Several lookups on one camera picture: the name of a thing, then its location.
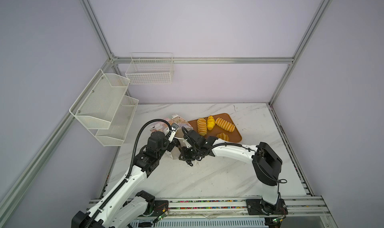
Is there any white wire wall basket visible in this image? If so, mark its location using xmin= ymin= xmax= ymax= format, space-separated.
xmin=126 ymin=52 xmax=174 ymax=85

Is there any yellow round fake bread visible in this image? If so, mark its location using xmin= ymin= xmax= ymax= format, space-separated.
xmin=216 ymin=118 xmax=236 ymax=133

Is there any white mesh wall shelf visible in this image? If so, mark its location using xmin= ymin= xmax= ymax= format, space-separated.
xmin=96 ymin=95 xmax=139 ymax=147
xmin=69 ymin=70 xmax=130 ymax=130

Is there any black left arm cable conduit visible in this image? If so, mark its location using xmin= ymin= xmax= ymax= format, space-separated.
xmin=85 ymin=118 xmax=172 ymax=228

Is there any white mesh wall shelf lower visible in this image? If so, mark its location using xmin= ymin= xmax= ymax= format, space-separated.
xmin=96 ymin=95 xmax=139 ymax=147

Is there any cartoon animal paper gift bag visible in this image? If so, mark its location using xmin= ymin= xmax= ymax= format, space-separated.
xmin=149 ymin=115 xmax=193 ymax=160

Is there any brown rectangular tray mat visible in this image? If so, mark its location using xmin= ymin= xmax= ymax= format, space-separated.
xmin=188 ymin=113 xmax=243 ymax=143

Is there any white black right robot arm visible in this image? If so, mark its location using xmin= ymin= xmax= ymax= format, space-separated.
xmin=179 ymin=128 xmax=287 ymax=209

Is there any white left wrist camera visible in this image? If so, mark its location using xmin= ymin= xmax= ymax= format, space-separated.
xmin=168 ymin=123 xmax=179 ymax=142

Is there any white mesh wall shelf upper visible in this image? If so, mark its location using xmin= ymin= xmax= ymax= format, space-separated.
xmin=69 ymin=70 xmax=130 ymax=130

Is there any yellow oblong fake bread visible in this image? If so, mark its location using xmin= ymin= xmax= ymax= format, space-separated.
xmin=207 ymin=116 xmax=216 ymax=131

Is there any yellow striped shell fake bread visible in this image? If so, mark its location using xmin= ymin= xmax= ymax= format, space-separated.
xmin=216 ymin=133 xmax=230 ymax=142

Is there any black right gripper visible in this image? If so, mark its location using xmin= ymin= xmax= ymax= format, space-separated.
xmin=176 ymin=145 xmax=200 ymax=161

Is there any yellow ridged fake bread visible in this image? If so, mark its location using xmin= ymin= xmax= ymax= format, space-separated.
xmin=197 ymin=118 xmax=208 ymax=137

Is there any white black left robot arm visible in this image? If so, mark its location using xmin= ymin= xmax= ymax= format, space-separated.
xmin=71 ymin=131 xmax=180 ymax=228

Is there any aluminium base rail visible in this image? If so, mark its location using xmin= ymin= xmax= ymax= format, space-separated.
xmin=89 ymin=195 xmax=337 ymax=228

